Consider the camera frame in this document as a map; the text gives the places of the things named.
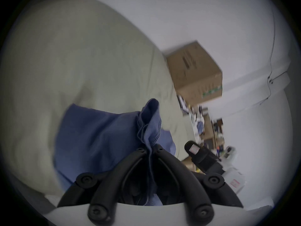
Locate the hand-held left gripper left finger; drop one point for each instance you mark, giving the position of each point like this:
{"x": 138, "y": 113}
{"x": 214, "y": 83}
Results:
{"x": 110, "y": 185}

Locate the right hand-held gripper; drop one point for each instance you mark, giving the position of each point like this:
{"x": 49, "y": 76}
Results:
{"x": 232, "y": 175}

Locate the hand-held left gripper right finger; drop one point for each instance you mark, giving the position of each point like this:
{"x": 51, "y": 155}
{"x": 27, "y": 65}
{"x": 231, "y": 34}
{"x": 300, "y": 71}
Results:
{"x": 185, "y": 185}

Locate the blue garment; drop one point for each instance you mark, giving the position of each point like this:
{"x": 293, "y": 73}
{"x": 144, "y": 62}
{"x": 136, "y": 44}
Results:
{"x": 94, "y": 135}

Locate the cluttered wooden shelf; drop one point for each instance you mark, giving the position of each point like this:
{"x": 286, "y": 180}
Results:
{"x": 209, "y": 128}

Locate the brown cardboard carton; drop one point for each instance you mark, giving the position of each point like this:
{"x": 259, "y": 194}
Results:
{"x": 195, "y": 72}

